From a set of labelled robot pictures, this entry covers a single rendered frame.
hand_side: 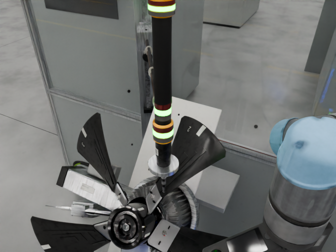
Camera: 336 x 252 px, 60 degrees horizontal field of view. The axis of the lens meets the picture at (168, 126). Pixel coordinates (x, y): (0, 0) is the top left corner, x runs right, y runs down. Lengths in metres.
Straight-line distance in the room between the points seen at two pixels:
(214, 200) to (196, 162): 0.63
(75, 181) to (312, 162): 0.95
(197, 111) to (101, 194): 0.46
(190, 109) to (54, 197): 1.85
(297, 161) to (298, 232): 0.11
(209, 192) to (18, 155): 2.25
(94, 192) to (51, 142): 2.22
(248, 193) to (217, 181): 0.24
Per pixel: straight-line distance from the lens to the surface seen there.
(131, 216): 0.85
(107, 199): 1.08
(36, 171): 3.00
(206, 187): 1.45
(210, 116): 1.06
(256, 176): 1.56
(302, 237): 0.41
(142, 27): 1.17
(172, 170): 0.65
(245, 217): 1.80
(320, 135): 0.33
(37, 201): 2.73
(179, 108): 1.10
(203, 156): 0.78
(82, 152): 1.06
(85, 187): 1.13
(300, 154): 0.32
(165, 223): 0.90
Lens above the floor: 1.92
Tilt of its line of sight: 36 degrees down
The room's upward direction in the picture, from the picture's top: straight up
